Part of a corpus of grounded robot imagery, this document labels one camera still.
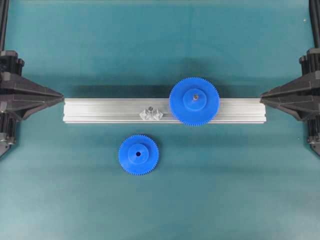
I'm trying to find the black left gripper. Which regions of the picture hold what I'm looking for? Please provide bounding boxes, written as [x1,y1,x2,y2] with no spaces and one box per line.
[0,49,64,158]

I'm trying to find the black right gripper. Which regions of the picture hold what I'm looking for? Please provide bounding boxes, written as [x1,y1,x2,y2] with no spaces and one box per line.
[259,48,320,158]

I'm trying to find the small blue gear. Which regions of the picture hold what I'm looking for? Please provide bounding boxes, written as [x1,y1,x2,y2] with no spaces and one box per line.
[117,134,160,176]

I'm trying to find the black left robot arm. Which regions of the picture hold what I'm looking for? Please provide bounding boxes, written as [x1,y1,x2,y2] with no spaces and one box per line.
[0,0,64,157]

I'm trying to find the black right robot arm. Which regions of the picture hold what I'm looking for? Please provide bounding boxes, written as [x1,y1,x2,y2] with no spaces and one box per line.
[260,0,320,155]

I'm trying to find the large blue gear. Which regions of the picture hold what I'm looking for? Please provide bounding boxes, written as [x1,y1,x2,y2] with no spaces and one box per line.
[168,77,221,127]

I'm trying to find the aluminium extrusion rail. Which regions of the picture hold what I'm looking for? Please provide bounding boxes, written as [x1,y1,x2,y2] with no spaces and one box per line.
[63,98,267,124]

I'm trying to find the steel shaft with bracket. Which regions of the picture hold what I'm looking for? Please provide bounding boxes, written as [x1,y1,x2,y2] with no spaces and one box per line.
[139,106,163,121]

